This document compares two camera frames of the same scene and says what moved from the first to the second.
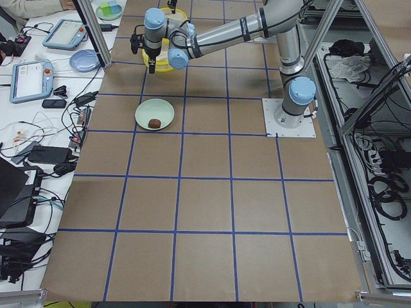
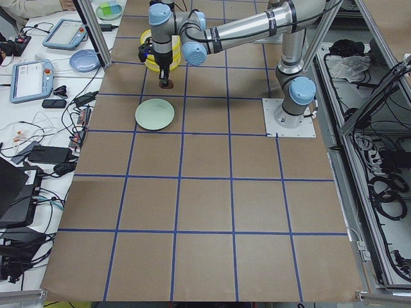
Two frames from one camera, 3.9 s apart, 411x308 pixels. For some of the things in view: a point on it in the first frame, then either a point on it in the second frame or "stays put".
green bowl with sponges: (109, 11) stays put
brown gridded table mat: (177, 195) stays put
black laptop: (20, 186) stays put
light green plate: (154, 109) stays put
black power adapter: (106, 27) stays put
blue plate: (85, 60) stays put
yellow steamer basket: (178, 14) → (176, 49)
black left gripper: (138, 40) → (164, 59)
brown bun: (154, 123) → (170, 85)
